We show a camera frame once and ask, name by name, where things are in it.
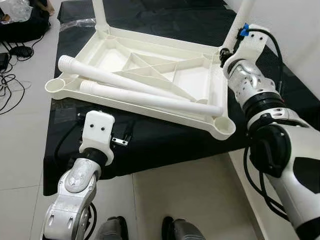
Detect black fabric bag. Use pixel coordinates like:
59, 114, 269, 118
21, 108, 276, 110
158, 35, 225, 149
0, 0, 51, 43

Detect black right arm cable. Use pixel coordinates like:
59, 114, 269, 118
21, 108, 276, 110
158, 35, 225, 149
247, 28, 286, 96

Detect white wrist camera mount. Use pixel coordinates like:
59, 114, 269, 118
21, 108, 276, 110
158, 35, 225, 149
80, 111, 116, 166
231, 23, 273, 63

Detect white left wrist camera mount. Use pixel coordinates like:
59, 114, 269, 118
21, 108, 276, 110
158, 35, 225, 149
80, 111, 116, 166

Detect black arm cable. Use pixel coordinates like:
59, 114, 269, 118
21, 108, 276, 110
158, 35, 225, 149
247, 28, 286, 96
52, 117, 86, 166

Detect white plastic table top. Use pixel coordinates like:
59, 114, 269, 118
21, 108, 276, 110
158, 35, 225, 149
44, 25, 237, 141

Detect black power adapter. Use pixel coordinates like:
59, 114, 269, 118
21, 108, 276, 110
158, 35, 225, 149
0, 52, 11, 71

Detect clear plastic bag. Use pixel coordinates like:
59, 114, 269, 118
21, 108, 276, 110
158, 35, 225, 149
0, 0, 33, 22

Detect black floor cable tangle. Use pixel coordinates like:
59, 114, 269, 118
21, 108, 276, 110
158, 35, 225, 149
0, 40, 27, 116

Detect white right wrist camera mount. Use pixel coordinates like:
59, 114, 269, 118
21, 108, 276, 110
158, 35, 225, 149
231, 23, 273, 63

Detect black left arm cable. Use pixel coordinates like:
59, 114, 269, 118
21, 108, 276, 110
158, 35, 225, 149
52, 117, 86, 166

